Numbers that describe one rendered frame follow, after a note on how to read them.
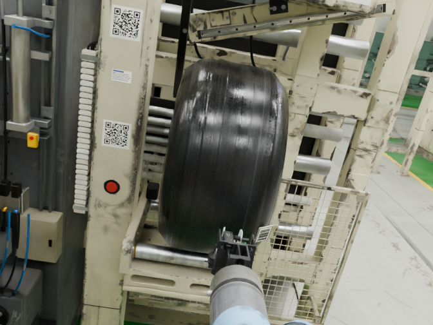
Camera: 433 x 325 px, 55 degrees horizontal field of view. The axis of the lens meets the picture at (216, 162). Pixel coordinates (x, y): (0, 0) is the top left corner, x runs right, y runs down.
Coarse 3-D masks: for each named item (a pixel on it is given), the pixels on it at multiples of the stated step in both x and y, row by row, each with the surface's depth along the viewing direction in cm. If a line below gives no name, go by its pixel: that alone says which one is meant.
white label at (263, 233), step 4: (260, 228) 101; (264, 228) 102; (268, 228) 103; (272, 228) 103; (260, 232) 103; (264, 232) 103; (268, 232) 104; (256, 236) 103; (260, 236) 104; (264, 236) 105; (268, 236) 105; (256, 240) 105; (260, 240) 105; (264, 240) 106
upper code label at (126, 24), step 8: (112, 8) 99; (120, 8) 99; (128, 8) 99; (112, 16) 100; (120, 16) 100; (128, 16) 100; (136, 16) 100; (112, 24) 100; (120, 24) 100; (128, 24) 100; (136, 24) 100; (112, 32) 101; (120, 32) 101; (128, 32) 101; (136, 32) 101; (136, 40) 102
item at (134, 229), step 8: (144, 192) 141; (144, 200) 136; (136, 208) 131; (144, 208) 132; (136, 216) 126; (144, 216) 137; (136, 224) 122; (128, 232) 118; (136, 232) 119; (128, 240) 114; (136, 240) 118; (128, 248) 112; (120, 256) 113; (128, 256) 113; (120, 264) 114; (128, 264) 114; (120, 272) 115; (128, 272) 115
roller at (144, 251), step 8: (136, 248) 117; (144, 248) 117; (152, 248) 118; (160, 248) 118; (168, 248) 118; (176, 248) 119; (136, 256) 117; (144, 256) 117; (152, 256) 117; (160, 256) 117; (168, 256) 117; (176, 256) 117; (184, 256) 118; (192, 256) 118; (200, 256) 118; (184, 264) 118; (192, 264) 118; (200, 264) 118
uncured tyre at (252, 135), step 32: (192, 64) 113; (224, 64) 109; (192, 96) 99; (224, 96) 99; (256, 96) 100; (192, 128) 95; (224, 128) 96; (256, 128) 97; (192, 160) 95; (224, 160) 95; (256, 160) 95; (160, 192) 103; (192, 192) 96; (224, 192) 96; (256, 192) 96; (160, 224) 107; (192, 224) 101; (224, 224) 100; (256, 224) 101
